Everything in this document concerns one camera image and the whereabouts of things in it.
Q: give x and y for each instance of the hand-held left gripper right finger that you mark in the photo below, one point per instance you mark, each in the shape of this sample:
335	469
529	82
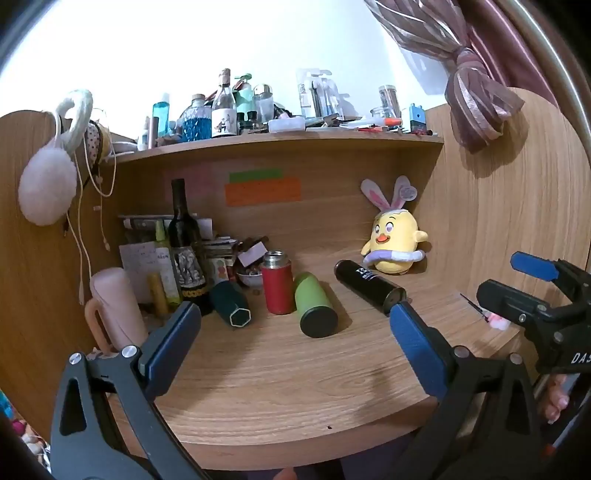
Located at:
415	346

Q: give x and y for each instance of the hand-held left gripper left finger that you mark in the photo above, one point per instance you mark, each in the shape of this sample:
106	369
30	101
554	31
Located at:
171	344

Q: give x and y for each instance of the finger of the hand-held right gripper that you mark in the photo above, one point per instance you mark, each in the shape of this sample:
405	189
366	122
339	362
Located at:
531	265
508	300

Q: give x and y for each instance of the dark green hexagonal cup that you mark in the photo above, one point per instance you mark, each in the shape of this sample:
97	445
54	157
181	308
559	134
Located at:
228	302

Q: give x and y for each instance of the black cylindrical cup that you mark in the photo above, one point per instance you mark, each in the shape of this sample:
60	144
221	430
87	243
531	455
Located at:
367	281

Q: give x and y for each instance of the light green cup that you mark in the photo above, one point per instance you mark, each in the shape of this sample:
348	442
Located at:
314	304

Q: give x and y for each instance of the red cup with metal rim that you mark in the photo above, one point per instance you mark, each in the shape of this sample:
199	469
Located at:
278	288

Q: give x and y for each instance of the person's right hand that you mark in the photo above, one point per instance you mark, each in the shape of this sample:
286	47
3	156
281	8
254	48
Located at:
556	397

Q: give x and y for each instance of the yellow tube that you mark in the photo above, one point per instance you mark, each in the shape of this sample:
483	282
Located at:
158	295

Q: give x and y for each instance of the white paper note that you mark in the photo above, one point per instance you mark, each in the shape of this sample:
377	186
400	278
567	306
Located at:
137	267

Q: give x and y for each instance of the small yellow-green bottle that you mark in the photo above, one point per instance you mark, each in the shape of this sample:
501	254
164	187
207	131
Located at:
162	258

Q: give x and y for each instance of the dark wine bottle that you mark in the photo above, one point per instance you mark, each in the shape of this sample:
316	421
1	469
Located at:
184	258

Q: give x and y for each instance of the small bowl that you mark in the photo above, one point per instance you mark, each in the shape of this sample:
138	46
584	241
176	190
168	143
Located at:
249	278

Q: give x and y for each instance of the yellow chick plush toy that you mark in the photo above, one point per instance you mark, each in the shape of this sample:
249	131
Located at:
395	240

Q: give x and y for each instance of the wooden desk with shelf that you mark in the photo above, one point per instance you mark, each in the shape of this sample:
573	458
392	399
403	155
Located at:
286	378

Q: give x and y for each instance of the small cardboard box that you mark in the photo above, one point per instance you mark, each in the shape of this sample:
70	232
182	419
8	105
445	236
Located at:
253	254

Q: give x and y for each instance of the colourful printed cloth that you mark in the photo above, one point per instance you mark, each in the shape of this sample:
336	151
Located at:
18	429

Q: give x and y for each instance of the orange sticky note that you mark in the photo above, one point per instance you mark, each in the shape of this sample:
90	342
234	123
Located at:
263	190

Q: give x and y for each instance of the green sticky note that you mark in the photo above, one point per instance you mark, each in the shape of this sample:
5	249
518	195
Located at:
256	175

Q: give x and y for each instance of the orange marker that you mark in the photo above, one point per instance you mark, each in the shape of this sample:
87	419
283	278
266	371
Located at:
388	122

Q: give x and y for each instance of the white fluffy earmuffs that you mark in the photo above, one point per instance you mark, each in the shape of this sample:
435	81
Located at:
46	184

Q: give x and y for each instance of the pink curtain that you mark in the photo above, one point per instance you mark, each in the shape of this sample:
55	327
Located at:
466	69

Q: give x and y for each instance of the tall glass jar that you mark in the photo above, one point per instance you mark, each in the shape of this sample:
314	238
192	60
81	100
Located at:
388	101

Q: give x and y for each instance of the polka dot headband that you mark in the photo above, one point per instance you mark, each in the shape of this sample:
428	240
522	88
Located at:
99	138

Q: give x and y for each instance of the blue liquid glass bottle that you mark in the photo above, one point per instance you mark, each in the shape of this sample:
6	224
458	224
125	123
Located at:
197	122

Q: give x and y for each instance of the teal plastic bottle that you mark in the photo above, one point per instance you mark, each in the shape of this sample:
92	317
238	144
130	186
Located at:
161	117

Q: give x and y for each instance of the clear labelled glass bottle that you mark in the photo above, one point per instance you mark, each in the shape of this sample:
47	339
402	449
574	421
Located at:
224	110

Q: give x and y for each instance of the white flat box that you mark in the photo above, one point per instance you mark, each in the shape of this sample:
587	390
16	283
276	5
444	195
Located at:
286	124

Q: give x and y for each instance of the green pump bottle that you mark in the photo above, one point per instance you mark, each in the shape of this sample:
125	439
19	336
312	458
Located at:
244	99

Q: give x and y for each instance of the small clear glass bottle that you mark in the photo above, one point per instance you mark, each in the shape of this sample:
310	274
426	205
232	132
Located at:
264	104

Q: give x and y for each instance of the clear blister packaging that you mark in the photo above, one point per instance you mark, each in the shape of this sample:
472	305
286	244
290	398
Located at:
318	94

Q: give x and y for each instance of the metal rail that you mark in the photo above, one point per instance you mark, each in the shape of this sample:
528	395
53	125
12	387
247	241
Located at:
549	50

